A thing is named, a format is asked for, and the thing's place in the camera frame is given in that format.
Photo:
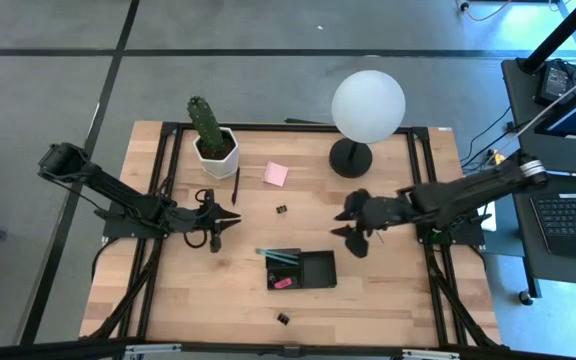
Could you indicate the black keyboard desk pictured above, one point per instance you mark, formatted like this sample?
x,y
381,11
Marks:
x,y
558,270

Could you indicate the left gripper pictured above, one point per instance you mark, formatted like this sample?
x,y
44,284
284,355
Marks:
x,y
190,220

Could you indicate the black camera rail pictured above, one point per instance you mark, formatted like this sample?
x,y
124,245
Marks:
x,y
288,351

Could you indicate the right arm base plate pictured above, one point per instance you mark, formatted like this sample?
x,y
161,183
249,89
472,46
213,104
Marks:
x,y
458,237

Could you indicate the white paper sheet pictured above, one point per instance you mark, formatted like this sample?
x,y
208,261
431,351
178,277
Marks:
x,y
490,222

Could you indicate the pink eraser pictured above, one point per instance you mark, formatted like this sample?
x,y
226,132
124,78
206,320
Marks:
x,y
283,283

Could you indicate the black monitor desk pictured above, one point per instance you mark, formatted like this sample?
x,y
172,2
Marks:
x,y
543,145

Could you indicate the black power adapter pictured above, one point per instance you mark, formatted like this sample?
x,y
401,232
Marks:
x,y
555,82

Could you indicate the slim black marker pen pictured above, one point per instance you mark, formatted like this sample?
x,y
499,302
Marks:
x,y
235,187

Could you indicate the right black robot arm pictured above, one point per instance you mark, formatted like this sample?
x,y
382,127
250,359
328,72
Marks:
x,y
468,195

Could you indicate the black keyboard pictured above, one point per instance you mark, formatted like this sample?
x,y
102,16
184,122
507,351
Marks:
x,y
573,220

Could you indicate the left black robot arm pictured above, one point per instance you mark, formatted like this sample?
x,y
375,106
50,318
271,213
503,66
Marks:
x,y
113,190

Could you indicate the pink sticky note pad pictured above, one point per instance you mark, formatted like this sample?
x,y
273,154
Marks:
x,y
275,174

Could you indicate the black diagonal pole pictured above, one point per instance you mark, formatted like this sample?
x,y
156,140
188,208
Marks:
x,y
563,32

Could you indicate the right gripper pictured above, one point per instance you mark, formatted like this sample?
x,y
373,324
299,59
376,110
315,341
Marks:
x,y
383,212

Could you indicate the yellow plug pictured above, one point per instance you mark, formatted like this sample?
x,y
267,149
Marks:
x,y
497,158

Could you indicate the black mesh desk organizer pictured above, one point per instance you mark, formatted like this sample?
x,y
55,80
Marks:
x,y
318,270

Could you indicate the white faceted plant pot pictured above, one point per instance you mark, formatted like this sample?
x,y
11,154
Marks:
x,y
223,165

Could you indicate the black aluminium table frame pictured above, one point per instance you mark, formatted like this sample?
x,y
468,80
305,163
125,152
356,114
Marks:
x,y
268,127

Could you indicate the black binder clip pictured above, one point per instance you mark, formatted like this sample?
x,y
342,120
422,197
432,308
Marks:
x,y
283,318
282,209
271,278

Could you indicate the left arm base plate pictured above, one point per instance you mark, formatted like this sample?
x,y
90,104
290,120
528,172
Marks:
x,y
118,230

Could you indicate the green cactus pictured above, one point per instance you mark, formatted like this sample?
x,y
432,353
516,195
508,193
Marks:
x,y
205,125

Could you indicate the green pencil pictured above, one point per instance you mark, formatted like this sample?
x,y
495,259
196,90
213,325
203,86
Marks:
x,y
273,252

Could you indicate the white globe table lamp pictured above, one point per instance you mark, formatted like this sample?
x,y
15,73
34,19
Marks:
x,y
368,105

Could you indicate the black caster wheel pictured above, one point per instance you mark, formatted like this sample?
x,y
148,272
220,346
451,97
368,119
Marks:
x,y
526,298

